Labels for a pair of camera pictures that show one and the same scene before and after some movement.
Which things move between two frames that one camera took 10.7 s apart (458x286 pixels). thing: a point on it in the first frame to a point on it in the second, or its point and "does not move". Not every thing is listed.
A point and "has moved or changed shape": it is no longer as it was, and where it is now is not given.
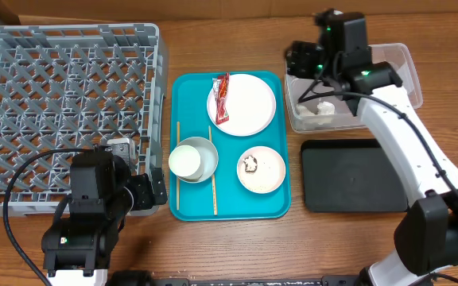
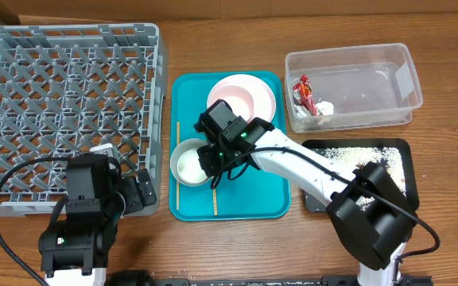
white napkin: [324, 108] does not move
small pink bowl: [261, 170] to [248, 96]
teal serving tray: [223, 196] does not move
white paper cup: [185, 163] has moved or changed shape
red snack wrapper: [220, 86] to [305, 92]
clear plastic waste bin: [306, 92] does not move
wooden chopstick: [214, 187] does not move
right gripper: [300, 59] to [206, 160]
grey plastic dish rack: [44, 88] does not move
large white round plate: [250, 104] does not move
